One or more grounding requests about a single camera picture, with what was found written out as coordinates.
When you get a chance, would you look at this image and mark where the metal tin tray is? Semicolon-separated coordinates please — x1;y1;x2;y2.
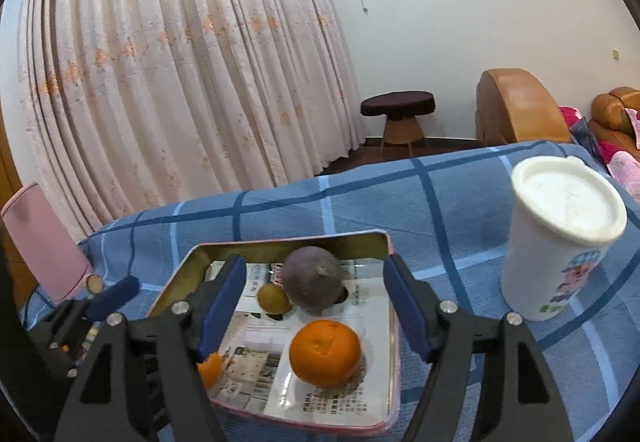
147;230;403;435

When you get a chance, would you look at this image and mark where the round dark stool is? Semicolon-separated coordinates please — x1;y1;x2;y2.
360;90;436;157

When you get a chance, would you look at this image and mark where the round purple turnip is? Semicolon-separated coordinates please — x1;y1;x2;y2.
282;246;346;313

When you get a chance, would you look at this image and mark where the pink floral blanket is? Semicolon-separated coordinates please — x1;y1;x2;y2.
557;106;640;199

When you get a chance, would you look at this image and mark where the pink plastic bin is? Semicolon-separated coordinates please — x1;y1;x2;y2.
0;182;93;303

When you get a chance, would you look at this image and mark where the brown leather sofa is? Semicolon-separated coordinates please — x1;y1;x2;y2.
587;86;640;153

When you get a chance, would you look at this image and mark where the small orange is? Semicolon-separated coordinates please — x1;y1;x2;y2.
196;351;223;389

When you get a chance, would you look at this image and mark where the brown leather armchair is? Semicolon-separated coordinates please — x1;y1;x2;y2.
475;68;573;147

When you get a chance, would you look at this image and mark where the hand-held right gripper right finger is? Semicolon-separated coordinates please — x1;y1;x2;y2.
384;253;576;442

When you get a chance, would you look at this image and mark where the large orange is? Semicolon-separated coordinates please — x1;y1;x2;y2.
289;319;362;389

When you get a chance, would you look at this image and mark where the newspaper sheet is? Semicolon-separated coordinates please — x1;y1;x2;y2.
205;259;393;425

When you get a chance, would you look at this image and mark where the blue plaid blanket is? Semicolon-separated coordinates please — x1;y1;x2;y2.
20;139;640;442

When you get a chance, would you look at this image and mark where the pink floral curtain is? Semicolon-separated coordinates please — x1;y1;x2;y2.
15;0;366;243

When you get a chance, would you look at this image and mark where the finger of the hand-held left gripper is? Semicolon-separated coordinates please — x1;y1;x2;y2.
85;274;141;323

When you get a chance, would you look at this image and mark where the white lidded cup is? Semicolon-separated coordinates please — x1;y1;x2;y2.
500;156;628;323

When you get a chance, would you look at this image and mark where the small green kiwi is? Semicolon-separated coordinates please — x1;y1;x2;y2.
256;283;295;316

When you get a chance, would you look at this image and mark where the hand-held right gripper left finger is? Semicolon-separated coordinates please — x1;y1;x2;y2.
52;256;248;442

